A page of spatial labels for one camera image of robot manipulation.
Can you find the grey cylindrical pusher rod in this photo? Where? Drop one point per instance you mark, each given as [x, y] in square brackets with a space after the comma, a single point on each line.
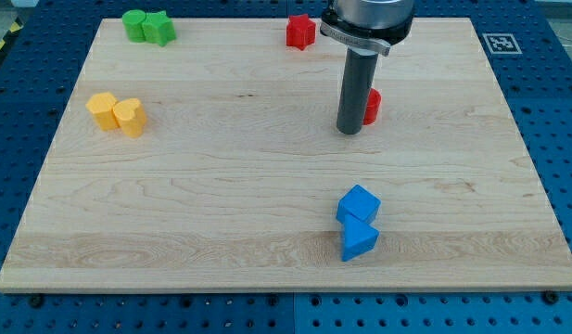
[356, 85]

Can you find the red cylinder block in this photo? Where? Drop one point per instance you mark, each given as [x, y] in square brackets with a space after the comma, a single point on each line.
[372, 107]

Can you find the red star block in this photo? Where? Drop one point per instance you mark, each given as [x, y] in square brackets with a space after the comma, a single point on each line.
[300, 31]

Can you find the blue cube block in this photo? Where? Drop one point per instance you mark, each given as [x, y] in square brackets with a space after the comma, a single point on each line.
[359, 203]

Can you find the white fiducial marker tag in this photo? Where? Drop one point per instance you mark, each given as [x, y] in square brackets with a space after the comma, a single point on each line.
[500, 43]

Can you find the blue triangle block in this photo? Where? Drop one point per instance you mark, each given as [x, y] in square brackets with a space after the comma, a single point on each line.
[358, 237]

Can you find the light wooden board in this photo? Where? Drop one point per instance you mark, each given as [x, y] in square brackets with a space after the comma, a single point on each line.
[234, 184]

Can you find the green star block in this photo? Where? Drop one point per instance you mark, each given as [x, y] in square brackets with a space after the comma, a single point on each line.
[158, 28]

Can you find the green cylinder block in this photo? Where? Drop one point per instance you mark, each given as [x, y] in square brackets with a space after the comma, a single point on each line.
[132, 22]

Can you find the yellow heart block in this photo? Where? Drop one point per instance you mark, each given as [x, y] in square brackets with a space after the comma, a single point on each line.
[131, 116]

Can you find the yellow pentagon block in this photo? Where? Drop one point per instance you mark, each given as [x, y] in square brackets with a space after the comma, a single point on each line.
[101, 106]

